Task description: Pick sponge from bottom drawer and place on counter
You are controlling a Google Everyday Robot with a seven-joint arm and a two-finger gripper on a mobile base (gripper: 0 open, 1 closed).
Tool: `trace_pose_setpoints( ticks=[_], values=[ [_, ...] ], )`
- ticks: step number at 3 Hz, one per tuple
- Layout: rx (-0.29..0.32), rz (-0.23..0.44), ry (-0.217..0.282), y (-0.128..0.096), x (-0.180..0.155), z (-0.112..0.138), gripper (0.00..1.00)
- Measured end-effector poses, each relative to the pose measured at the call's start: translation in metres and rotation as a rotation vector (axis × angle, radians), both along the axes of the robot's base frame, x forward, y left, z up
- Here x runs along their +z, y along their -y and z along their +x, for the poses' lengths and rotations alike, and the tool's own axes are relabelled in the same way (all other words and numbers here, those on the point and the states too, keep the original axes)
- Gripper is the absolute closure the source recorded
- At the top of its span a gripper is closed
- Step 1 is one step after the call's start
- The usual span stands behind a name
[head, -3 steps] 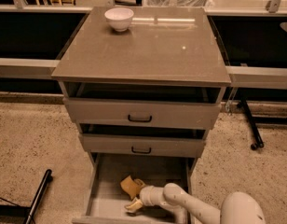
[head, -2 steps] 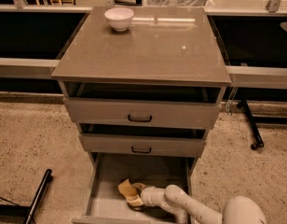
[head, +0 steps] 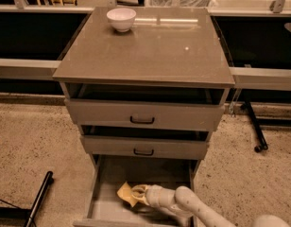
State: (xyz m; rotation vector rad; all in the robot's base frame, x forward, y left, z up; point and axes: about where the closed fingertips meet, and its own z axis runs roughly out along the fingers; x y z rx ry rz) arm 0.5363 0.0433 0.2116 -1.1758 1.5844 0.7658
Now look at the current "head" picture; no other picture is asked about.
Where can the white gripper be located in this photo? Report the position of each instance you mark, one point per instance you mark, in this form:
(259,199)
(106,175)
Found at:
(154,195)

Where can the yellow sponge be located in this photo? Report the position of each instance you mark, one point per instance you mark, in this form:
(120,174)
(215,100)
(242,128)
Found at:
(125,194)

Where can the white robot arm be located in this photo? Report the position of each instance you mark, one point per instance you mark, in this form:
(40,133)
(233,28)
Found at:
(182,202)

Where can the grey bottom drawer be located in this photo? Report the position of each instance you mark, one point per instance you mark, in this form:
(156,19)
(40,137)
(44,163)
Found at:
(106,209)

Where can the grey drawer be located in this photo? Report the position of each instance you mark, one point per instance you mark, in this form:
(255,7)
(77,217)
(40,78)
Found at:
(176,144)
(106,209)
(168,116)

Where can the grey middle drawer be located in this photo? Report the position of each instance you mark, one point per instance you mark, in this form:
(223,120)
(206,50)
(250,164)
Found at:
(176,144)

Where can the grey drawer cabinet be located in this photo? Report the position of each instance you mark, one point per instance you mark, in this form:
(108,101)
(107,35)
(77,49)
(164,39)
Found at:
(168,56)

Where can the grey top drawer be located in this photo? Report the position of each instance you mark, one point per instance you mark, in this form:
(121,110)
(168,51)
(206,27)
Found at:
(168,116)

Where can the black stand leg right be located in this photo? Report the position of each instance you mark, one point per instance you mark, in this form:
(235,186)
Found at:
(262,144)

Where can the white ceramic bowl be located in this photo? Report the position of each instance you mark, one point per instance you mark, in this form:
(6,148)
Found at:
(121,19)

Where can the black middle drawer handle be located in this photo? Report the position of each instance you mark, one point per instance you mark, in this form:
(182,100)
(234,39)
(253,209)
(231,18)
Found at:
(143,153)

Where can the black drawer handle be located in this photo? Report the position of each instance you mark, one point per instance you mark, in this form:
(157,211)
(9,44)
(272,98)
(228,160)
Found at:
(142,121)
(143,153)

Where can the black top drawer handle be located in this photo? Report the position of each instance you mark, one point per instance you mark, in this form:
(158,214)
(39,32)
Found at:
(142,121)

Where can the grey metal rail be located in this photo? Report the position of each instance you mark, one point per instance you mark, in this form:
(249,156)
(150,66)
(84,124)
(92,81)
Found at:
(245,78)

